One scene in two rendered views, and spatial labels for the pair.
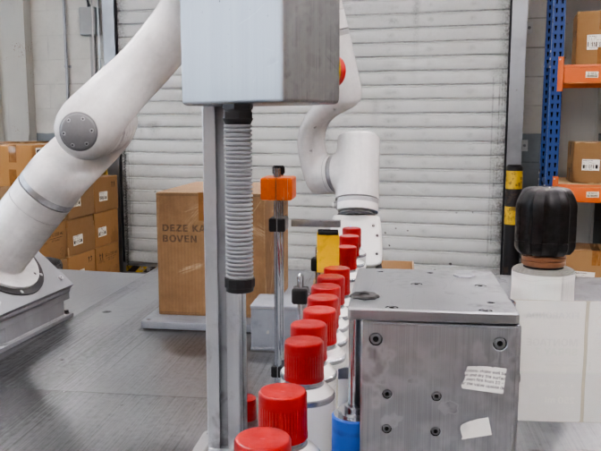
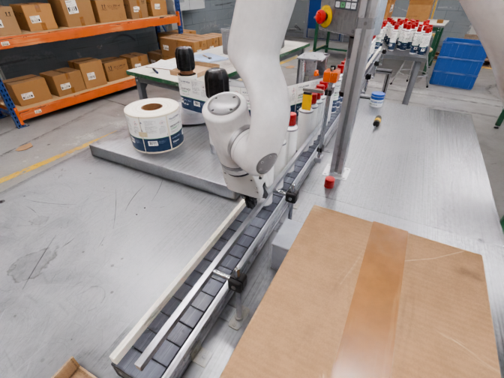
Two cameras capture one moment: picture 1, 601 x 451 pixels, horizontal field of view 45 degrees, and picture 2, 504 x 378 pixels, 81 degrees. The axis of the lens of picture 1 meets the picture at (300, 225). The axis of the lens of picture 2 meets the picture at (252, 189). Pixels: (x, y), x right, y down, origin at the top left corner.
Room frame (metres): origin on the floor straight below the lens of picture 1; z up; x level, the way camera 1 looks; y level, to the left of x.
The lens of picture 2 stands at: (1.91, 0.10, 1.43)
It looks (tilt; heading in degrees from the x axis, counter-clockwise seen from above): 36 degrees down; 199
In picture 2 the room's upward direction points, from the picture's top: straight up
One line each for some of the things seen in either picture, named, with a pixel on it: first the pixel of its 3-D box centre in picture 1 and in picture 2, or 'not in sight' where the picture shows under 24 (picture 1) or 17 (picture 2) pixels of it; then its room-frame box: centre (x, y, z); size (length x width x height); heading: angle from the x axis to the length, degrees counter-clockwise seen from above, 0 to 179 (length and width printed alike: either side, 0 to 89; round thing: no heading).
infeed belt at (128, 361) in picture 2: not in sight; (296, 161); (0.95, -0.05, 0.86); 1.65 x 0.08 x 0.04; 173
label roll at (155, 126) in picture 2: not in sight; (155, 124); (1.01, -0.61, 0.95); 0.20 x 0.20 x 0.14
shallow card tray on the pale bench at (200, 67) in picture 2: not in sight; (195, 69); (-0.26, -1.12, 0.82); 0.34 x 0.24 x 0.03; 171
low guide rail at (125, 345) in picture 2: not in sight; (253, 190); (1.23, -0.13, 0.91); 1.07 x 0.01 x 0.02; 173
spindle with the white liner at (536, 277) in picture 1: (542, 292); (219, 112); (0.99, -0.34, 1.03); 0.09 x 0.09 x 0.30
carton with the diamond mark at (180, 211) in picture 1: (227, 243); (351, 360); (1.68, 0.17, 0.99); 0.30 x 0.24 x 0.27; 172
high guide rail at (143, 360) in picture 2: not in sight; (277, 183); (1.24, -0.05, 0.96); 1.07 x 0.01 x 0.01; 173
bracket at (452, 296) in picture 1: (427, 291); (313, 55); (0.52, -0.09, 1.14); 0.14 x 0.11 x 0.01; 173
